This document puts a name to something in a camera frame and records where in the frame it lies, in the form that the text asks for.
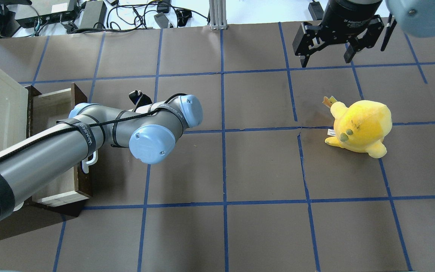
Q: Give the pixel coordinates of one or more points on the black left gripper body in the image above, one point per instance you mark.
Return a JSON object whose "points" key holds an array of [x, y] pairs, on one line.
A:
{"points": [[137, 98]]}

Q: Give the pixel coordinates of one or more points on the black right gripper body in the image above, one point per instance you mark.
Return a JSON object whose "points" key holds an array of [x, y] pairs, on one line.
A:
{"points": [[344, 15]]}

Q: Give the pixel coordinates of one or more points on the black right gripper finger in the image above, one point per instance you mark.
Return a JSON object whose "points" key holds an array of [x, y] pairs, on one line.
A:
{"points": [[310, 39], [368, 40]]}

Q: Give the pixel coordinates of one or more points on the white drawer handle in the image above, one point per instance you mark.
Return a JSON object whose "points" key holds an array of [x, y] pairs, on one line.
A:
{"points": [[89, 161]]}

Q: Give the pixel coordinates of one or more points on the dark wooden drawer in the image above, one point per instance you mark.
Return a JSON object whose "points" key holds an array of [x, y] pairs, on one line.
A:
{"points": [[44, 111]]}

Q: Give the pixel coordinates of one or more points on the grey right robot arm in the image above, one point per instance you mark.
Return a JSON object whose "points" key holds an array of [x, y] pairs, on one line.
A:
{"points": [[415, 17]]}

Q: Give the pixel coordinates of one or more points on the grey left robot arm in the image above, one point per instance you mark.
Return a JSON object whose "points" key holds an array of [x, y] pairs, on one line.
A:
{"points": [[150, 133]]}

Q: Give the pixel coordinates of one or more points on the black power brick right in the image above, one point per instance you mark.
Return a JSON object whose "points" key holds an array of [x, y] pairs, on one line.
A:
{"points": [[316, 10]]}

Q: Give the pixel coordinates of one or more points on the grey power adapter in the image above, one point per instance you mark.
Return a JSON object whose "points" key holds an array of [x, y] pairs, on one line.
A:
{"points": [[162, 21]]}

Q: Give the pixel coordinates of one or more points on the yellow plush toy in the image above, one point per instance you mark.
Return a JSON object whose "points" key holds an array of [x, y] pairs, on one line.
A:
{"points": [[361, 127]]}

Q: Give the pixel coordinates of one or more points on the grey power brick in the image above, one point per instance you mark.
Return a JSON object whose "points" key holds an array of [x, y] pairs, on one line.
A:
{"points": [[93, 15]]}

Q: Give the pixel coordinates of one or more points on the aluminium frame post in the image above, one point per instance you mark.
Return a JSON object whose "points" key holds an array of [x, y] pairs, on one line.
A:
{"points": [[217, 15]]}

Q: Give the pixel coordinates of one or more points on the black network switch box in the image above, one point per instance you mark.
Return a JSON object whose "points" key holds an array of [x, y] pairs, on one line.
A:
{"points": [[46, 11]]}

